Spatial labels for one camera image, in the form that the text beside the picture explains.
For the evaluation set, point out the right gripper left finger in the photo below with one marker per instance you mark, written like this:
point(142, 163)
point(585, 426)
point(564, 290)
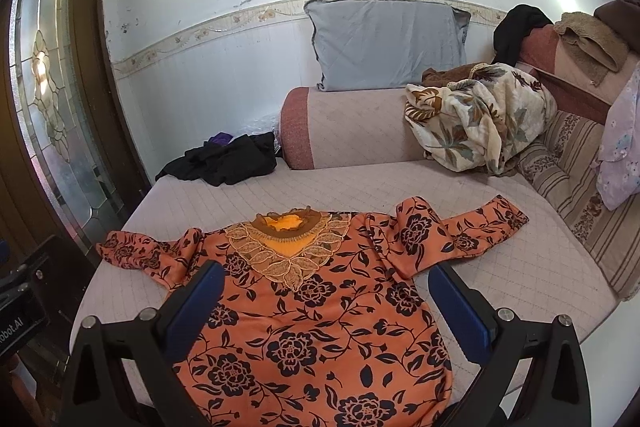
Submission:
point(122, 373)

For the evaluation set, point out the stained glass wooden door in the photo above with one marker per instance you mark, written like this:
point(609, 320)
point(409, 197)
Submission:
point(68, 165)

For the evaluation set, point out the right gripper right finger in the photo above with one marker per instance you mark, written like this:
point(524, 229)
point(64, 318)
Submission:
point(531, 373)

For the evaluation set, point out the black clothes pile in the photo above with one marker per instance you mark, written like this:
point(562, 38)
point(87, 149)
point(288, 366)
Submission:
point(243, 158)

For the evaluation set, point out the black garment on backrest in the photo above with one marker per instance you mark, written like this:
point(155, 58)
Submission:
point(517, 25)

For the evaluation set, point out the orange black floral blouse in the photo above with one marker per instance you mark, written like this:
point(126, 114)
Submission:
point(320, 322)

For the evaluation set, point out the pink sofa armrest bolster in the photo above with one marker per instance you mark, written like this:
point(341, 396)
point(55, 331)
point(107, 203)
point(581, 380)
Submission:
point(344, 129)

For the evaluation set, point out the tan towel on backrest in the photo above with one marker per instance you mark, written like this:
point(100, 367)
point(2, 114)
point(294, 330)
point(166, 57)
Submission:
point(593, 47)

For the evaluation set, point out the lilac floral cloth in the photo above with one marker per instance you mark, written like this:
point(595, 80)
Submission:
point(618, 160)

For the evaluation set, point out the striped brown cushion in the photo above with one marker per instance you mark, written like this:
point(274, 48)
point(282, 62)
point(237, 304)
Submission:
point(559, 165)

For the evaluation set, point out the grey blue pillow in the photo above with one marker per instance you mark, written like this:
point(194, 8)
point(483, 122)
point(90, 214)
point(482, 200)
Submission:
point(384, 44)

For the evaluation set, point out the cream floral blanket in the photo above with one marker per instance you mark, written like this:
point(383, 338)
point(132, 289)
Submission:
point(482, 121)

